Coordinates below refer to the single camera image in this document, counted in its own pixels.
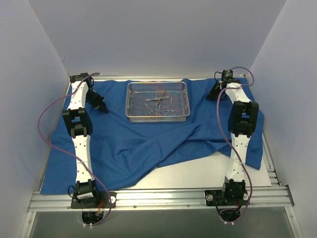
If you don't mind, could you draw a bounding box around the blue surgical cloth wrap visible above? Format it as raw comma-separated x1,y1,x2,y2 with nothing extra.
41,79,264,195

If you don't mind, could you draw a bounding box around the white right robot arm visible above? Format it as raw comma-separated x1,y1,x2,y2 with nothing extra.
206,69,259,205

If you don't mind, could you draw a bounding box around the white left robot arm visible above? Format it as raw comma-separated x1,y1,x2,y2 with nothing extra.
62,73,108,208

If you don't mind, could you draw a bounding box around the steel surgical clamp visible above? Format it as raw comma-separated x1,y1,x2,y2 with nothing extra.
163,97,176,116

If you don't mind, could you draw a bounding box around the steel mesh instrument tray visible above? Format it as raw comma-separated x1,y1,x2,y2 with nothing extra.
125,81,190,123

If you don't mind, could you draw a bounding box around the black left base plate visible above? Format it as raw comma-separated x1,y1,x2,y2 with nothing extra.
70,192,116,209

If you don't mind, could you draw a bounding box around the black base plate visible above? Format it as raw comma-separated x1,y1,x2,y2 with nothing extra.
70,192,116,209
204,189,249,206

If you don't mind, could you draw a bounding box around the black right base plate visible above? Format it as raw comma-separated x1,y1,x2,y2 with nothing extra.
204,189,249,206

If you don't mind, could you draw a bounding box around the aluminium right side rail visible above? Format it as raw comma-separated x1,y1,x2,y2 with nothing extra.
238,76,284,188

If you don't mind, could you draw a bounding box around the aluminium rail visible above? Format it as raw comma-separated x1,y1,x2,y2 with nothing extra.
238,76,284,188
27,186,294,212

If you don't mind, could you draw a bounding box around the aluminium front rail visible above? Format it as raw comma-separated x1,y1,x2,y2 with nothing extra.
27,186,294,212

